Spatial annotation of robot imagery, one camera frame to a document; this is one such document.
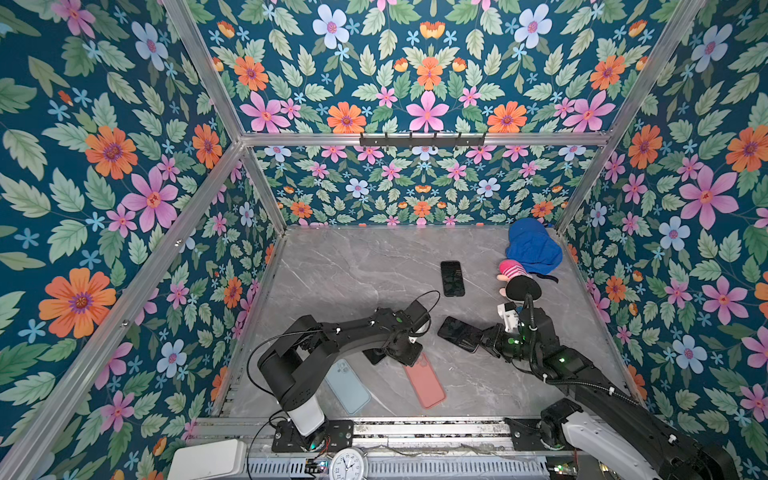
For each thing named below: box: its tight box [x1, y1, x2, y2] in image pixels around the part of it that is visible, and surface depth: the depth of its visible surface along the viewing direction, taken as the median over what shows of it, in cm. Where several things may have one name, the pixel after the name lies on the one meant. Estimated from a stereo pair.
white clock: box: [329, 447, 369, 480], surface depth 68 cm
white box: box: [167, 439, 247, 480], surface depth 69 cm
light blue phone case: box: [324, 358, 371, 414], surface depth 84 cm
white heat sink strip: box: [246, 456, 550, 480], surface depth 72 cm
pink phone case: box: [404, 352, 445, 409], surface depth 84 cm
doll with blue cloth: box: [496, 217, 563, 301], surface depth 109 cm
